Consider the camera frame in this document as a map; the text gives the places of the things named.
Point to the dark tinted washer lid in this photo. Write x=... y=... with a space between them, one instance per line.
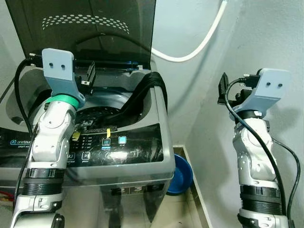
x=95 y=45

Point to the blue plastic basin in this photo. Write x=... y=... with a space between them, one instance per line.
x=180 y=175

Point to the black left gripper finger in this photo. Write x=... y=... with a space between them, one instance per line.
x=90 y=75

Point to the grey top-load washing machine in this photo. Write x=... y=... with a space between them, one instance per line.
x=142 y=175

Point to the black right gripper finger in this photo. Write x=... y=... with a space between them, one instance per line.
x=223 y=89

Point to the black cloth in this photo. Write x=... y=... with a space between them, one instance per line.
x=147 y=85

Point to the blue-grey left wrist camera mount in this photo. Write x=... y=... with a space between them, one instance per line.
x=58 y=66

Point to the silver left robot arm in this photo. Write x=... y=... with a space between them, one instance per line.
x=52 y=128

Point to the small yellow tag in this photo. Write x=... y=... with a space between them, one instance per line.
x=108 y=133
x=76 y=136

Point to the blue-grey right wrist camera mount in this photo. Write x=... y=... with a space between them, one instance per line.
x=273 y=85

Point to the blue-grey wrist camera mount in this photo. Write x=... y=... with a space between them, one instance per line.
x=58 y=66
x=273 y=85

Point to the black washer control panel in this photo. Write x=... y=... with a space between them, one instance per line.
x=142 y=142

